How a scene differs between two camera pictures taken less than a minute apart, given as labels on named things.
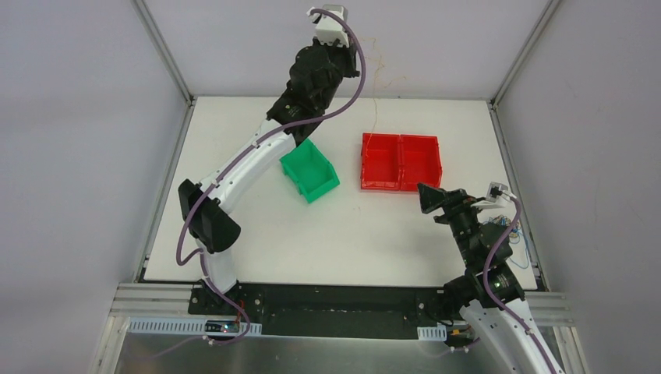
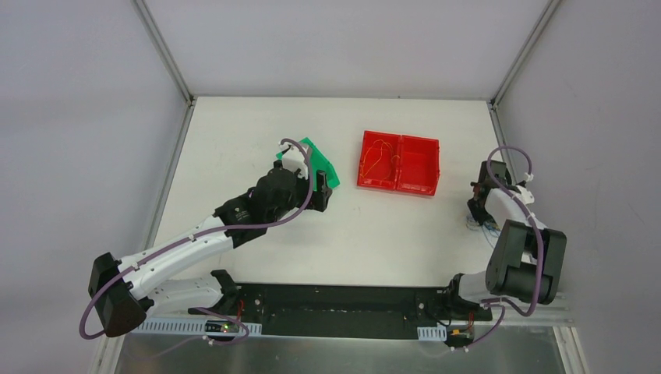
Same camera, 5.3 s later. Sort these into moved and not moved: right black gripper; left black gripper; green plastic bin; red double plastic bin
Moved: right black gripper; left black gripper
Not moved: green plastic bin; red double plastic bin
